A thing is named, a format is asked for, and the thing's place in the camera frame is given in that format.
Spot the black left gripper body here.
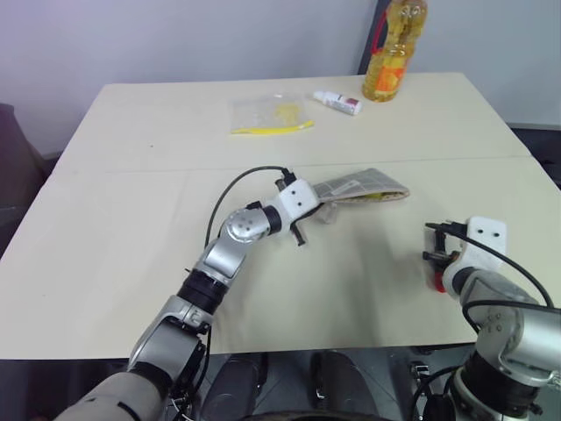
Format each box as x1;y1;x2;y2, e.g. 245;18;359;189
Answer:
288;205;323;230

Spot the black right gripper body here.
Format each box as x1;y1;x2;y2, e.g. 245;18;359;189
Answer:
437;227;462;267

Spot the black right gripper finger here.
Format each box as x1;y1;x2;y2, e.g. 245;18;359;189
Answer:
422;231;444;263

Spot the grey grid pouch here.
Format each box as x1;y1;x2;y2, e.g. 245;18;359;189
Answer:
309;168;411;207

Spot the clear zip bag yellow seal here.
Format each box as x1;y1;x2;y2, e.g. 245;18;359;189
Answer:
228;92;316;136

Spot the small white dropper bottle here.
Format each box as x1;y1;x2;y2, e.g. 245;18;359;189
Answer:
312;89;364;118

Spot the dark rounded shape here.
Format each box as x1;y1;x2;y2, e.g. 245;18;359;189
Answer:
204;353;269;421

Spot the yellow cooking oil bottle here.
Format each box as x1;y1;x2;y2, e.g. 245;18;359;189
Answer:
360;0;430;104

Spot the dark brown chair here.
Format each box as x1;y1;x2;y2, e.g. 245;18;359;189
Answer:
0;103;49;207

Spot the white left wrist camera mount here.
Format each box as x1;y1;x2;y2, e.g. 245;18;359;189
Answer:
274;177;322;230

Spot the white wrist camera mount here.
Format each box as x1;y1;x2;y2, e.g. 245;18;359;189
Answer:
274;177;322;230
453;215;509;269

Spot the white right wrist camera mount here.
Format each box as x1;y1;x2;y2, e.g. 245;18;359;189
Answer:
453;215;509;269

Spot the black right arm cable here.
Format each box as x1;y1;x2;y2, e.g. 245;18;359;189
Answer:
424;221;555;309

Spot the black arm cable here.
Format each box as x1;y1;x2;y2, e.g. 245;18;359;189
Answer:
204;165;295;252
424;221;555;309

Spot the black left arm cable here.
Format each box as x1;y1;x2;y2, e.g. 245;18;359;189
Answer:
204;165;295;252

